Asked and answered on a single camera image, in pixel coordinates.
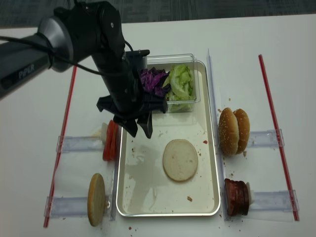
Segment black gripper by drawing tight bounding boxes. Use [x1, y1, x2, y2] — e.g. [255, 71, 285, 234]
[92, 48, 167, 138]

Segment bun slice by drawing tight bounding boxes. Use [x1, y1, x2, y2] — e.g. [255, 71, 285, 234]
[162, 139, 198, 182]
[87, 173, 106, 227]

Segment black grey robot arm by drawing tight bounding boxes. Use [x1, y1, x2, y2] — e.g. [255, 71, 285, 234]
[0, 1, 167, 138]

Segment white pusher block tomato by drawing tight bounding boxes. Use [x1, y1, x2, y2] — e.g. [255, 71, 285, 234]
[100, 123, 108, 144]

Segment tomato slices stack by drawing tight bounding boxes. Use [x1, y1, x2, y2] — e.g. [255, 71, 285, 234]
[103, 120, 119, 161]

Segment green lettuce leaves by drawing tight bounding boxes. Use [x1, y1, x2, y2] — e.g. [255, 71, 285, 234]
[165, 64, 195, 112]

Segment clear holder behind tomato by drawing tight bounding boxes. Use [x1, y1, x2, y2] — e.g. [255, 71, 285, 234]
[56, 136, 104, 153]

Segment clear holder behind bun slices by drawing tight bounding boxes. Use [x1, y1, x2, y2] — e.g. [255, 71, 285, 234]
[43, 195, 112, 219]

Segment sliced meat patties stack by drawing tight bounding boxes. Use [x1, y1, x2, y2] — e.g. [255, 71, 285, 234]
[224, 178, 250, 216]

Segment white pusher block meat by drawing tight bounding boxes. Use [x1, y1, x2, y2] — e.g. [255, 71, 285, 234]
[246, 182, 253, 206]

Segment clear holder behind meat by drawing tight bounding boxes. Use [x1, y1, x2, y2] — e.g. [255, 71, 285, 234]
[249, 190, 300, 212]

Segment purple cabbage pieces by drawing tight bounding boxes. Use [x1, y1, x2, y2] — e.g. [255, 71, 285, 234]
[139, 67, 171, 97]

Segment white metal tray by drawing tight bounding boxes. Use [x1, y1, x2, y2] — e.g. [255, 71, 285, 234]
[116, 61, 220, 217]

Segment clear plastic salad box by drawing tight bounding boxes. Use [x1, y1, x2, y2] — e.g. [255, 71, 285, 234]
[139, 53, 199, 112]

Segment left red strip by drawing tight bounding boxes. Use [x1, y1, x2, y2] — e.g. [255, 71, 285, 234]
[43, 66, 77, 228]

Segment red strip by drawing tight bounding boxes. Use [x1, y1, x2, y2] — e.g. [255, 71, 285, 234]
[258, 54, 300, 222]
[43, 66, 77, 228]

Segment sesame bun top front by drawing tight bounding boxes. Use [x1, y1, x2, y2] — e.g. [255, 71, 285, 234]
[218, 108, 239, 156]

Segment sesame bun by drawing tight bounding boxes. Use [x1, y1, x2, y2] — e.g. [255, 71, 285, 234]
[234, 109, 250, 154]
[218, 108, 239, 156]

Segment sesame bun top rear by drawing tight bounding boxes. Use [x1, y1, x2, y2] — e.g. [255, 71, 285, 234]
[234, 109, 250, 154]

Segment clear holder behind sesame buns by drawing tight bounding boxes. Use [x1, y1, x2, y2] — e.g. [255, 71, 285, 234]
[247, 129, 284, 148]

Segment right red strip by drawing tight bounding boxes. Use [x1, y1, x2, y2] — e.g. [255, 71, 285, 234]
[258, 54, 300, 222]

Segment left clear vertical rail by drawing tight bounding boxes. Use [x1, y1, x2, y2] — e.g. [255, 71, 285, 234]
[110, 160, 119, 221]

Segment clear vertical rail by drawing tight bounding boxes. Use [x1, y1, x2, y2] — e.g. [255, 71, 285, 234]
[206, 49, 230, 221]
[110, 160, 119, 221]

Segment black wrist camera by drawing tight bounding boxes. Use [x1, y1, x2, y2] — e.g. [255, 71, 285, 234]
[126, 49, 150, 72]

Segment right clear vertical rail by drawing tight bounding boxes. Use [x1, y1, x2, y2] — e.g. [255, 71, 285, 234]
[206, 49, 230, 221]

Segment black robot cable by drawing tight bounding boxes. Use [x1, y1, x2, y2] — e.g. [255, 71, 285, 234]
[0, 36, 135, 76]

